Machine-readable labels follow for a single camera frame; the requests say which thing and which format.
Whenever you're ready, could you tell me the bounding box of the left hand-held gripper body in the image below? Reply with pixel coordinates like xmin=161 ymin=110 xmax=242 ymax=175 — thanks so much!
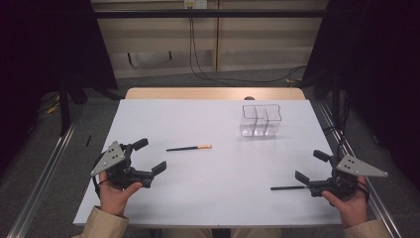
xmin=89 ymin=140 xmax=156 ymax=190

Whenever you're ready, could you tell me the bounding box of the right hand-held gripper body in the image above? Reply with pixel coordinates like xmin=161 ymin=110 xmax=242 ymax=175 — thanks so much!
xmin=308 ymin=154 xmax=389 ymax=201

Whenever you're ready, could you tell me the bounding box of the black pen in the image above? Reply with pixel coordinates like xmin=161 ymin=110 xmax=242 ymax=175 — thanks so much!
xmin=269 ymin=184 xmax=310 ymax=191

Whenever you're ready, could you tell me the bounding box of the thin black brush orange end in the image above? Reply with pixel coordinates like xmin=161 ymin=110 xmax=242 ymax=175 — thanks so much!
xmin=165 ymin=144 xmax=213 ymax=153

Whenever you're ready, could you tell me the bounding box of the clear plastic organizer box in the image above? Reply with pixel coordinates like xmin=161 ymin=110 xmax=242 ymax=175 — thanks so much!
xmin=240 ymin=103 xmax=282 ymax=139

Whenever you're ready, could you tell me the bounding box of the person's left hand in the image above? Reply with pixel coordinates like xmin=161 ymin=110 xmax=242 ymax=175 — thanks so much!
xmin=98 ymin=170 xmax=144 ymax=217

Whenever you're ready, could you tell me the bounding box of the person's right hand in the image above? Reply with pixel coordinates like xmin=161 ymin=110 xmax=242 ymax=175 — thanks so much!
xmin=321 ymin=177 xmax=369 ymax=229

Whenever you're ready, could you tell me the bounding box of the yellow floor scrap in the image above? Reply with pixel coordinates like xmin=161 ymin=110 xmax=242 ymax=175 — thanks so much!
xmin=46 ymin=102 xmax=62 ymax=115

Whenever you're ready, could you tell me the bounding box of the black curtain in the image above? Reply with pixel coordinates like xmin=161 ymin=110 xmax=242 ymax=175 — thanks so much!
xmin=301 ymin=0 xmax=420 ymax=192
xmin=0 ymin=0 xmax=119 ymax=181

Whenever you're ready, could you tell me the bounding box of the right hand-held gripper black cable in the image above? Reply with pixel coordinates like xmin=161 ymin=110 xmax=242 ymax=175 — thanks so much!
xmin=356 ymin=177 xmax=370 ymax=204

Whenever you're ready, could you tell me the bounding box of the hand-held gripper black cable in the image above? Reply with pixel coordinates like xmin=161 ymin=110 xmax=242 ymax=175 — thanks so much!
xmin=91 ymin=155 xmax=110 ymax=199
xmin=356 ymin=177 xmax=370 ymax=204

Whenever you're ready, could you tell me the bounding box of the metal floor rail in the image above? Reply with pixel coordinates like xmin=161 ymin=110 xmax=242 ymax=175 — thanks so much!
xmin=6 ymin=98 xmax=87 ymax=238
xmin=316 ymin=98 xmax=403 ymax=238

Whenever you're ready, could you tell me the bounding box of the left hand-held gripper black cable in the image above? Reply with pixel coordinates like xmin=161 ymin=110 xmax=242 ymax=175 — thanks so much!
xmin=91 ymin=155 xmax=110 ymax=199

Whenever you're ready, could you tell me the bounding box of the black stand post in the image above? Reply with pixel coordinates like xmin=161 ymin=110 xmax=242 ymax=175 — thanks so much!
xmin=57 ymin=75 xmax=72 ymax=137
xmin=331 ymin=72 xmax=342 ymax=133

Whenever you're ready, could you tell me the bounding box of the black cable on floor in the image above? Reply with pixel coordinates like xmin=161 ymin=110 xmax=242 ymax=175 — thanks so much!
xmin=188 ymin=16 xmax=308 ymax=87

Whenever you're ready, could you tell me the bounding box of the black horizontal frame bar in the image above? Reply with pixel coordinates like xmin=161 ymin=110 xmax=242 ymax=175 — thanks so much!
xmin=93 ymin=9 xmax=328 ymax=19

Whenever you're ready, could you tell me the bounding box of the white wall socket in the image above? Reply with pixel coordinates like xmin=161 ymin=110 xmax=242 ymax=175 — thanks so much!
xmin=183 ymin=0 xmax=208 ymax=10

